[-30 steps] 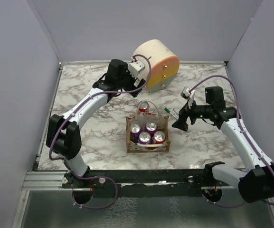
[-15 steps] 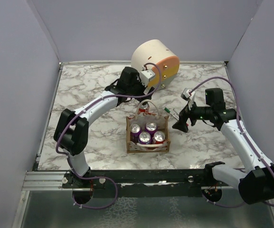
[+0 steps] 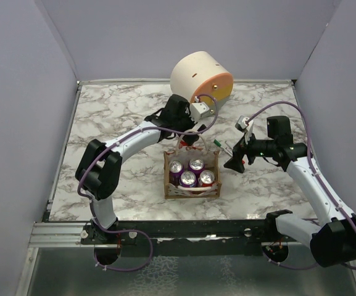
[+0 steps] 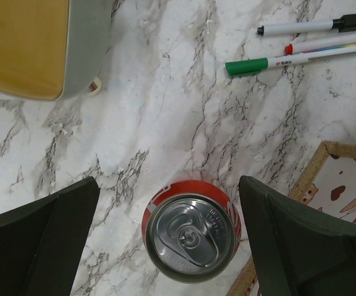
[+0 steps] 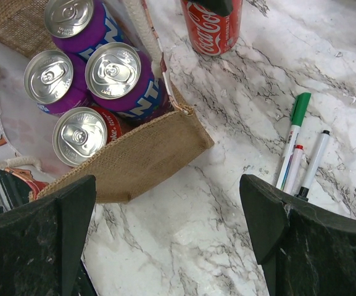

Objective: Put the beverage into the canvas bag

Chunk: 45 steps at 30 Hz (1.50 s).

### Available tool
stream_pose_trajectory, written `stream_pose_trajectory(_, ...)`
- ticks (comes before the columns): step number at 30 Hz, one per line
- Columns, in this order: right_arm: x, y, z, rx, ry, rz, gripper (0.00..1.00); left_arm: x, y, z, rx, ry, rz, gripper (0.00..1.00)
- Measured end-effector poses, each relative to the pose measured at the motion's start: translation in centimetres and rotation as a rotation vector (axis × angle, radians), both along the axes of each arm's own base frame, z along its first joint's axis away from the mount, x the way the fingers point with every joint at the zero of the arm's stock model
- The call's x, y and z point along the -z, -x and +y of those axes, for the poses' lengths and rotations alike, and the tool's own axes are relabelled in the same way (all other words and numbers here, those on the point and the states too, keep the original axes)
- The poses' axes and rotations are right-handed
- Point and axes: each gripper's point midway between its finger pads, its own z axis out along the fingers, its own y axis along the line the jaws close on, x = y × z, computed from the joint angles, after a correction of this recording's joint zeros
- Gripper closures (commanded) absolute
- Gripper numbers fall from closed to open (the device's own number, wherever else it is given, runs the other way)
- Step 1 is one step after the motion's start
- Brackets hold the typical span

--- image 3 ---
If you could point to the red soda can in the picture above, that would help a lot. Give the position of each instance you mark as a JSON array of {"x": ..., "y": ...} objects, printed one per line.
[
  {"x": 206, "y": 178},
  {"x": 187, "y": 147}
]

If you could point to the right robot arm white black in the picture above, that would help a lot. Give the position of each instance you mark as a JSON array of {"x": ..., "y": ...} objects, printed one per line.
[{"x": 333, "y": 240}]

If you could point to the round pastel drawer cabinet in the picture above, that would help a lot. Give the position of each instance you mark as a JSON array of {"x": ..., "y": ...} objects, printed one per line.
[{"x": 198, "y": 77}]

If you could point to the purple soda can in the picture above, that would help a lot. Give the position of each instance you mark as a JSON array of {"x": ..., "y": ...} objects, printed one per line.
[
  {"x": 175, "y": 170},
  {"x": 196, "y": 165},
  {"x": 188, "y": 179}
]

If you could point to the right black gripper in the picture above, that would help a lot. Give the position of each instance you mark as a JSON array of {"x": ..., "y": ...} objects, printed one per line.
[{"x": 235, "y": 161}]

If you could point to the red capped marker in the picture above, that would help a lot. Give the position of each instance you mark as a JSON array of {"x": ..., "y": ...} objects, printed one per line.
[{"x": 230, "y": 148}]

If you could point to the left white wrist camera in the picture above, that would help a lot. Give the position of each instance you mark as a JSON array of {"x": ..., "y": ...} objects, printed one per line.
[{"x": 198, "y": 111}]

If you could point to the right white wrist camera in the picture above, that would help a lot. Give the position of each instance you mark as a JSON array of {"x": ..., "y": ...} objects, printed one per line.
[{"x": 245, "y": 126}]

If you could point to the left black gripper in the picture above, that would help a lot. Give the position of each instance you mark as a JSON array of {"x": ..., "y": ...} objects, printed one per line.
[{"x": 190, "y": 139}]

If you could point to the red soda can front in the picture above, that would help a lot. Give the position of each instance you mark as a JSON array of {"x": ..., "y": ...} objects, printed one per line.
[{"x": 187, "y": 147}]

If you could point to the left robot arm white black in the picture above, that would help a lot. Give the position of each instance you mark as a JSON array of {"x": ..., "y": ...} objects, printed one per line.
[{"x": 99, "y": 169}]

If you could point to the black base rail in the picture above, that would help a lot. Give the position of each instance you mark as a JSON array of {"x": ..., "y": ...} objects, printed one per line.
[{"x": 183, "y": 238}]

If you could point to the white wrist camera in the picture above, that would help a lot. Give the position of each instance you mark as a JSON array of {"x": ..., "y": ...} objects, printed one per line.
[
  {"x": 245, "y": 126},
  {"x": 198, "y": 111}
]

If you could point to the green capped marker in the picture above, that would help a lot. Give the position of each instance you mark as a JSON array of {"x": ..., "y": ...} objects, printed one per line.
[{"x": 217, "y": 143}]

